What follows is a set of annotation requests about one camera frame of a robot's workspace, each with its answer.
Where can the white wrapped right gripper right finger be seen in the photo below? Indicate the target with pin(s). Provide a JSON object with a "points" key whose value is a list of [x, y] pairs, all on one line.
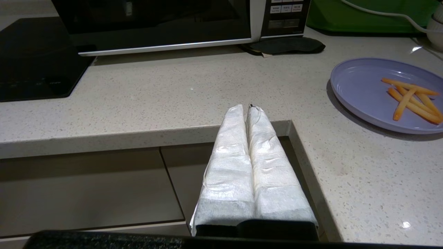
{"points": [[277, 176]]}

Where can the silver microwave oven body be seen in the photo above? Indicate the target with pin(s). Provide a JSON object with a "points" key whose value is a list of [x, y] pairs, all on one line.
{"points": [[283, 20]]}

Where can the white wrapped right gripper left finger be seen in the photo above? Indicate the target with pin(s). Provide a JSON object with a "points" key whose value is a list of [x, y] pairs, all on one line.
{"points": [[228, 173]]}

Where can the purple plate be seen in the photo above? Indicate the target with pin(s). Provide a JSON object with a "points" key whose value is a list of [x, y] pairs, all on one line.
{"points": [[363, 90]]}

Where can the black glass microwave door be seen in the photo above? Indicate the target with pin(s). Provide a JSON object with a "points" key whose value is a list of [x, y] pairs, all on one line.
{"points": [[155, 20]]}

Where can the dark cloth pad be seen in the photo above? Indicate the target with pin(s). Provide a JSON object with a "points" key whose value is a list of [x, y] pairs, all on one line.
{"points": [[287, 45]]}

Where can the green cutting board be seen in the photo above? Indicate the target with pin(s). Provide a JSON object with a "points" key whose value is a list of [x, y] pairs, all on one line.
{"points": [[363, 17]]}

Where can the black induction cooktop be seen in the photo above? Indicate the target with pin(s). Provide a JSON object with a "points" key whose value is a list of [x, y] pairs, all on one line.
{"points": [[34, 58]]}

